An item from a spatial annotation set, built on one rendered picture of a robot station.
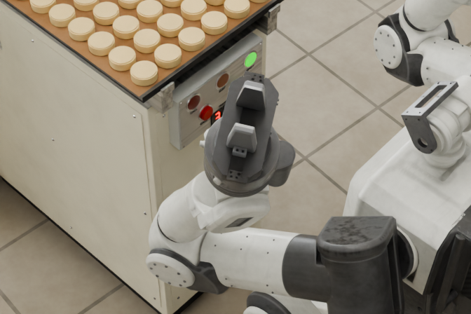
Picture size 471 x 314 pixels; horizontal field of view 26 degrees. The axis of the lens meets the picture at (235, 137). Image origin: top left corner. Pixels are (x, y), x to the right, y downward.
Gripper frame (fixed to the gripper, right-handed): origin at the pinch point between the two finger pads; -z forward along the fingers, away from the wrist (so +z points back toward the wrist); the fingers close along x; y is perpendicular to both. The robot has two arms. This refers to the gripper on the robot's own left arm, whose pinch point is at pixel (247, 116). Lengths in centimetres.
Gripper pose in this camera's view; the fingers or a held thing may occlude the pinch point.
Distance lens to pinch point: 108.1
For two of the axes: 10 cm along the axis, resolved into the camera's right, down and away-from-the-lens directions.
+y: 9.7, 2.2, -0.3
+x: 2.2, -9.3, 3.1
